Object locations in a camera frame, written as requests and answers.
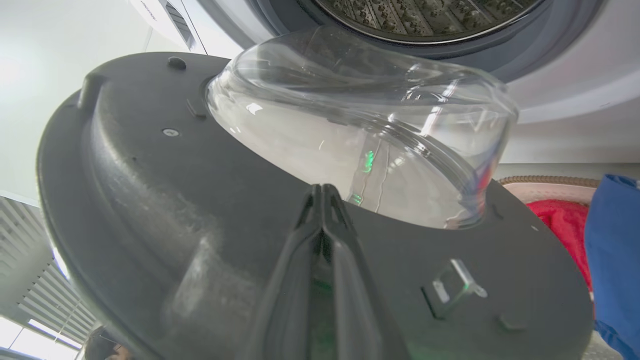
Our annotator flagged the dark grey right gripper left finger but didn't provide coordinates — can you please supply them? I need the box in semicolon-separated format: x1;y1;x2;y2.
241;184;325;360

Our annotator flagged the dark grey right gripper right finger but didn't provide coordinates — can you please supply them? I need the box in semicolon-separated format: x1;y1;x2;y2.
321;184;412;360

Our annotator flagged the grey washing machine door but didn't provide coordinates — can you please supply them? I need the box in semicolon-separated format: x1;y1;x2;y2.
36;26;595;360

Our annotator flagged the steel washing machine drum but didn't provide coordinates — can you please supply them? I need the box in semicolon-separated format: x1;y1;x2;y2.
311;0;546;44

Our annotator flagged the white washing machine body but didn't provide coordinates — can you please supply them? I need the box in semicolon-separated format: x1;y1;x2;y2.
131;0;640;165

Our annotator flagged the dark-haired person head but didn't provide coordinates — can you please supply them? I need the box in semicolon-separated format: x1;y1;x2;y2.
83;325;132;360

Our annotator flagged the red garment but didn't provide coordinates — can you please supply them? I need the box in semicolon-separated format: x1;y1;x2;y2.
526;199;594;293

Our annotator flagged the woven laundry basket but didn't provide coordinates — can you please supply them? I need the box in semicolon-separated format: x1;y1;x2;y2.
498;175;601;206

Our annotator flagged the blue garment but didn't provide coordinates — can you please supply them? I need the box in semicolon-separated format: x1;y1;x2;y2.
584;173;640;360

